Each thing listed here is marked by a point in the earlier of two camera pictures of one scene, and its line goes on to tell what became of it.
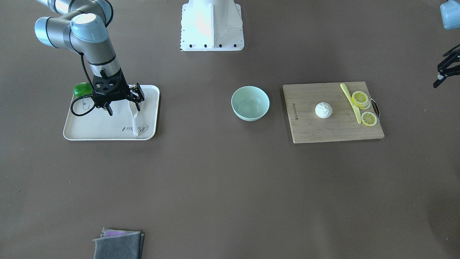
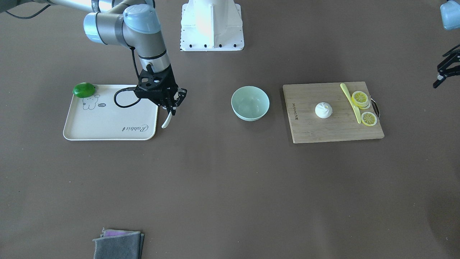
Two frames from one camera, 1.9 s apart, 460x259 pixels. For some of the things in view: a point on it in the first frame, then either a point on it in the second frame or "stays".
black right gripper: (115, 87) -> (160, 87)
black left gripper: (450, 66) stays
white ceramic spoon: (134, 110) -> (167, 120)
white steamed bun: (323, 110) stays
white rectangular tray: (98, 125) stays
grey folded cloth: (116, 244) stays
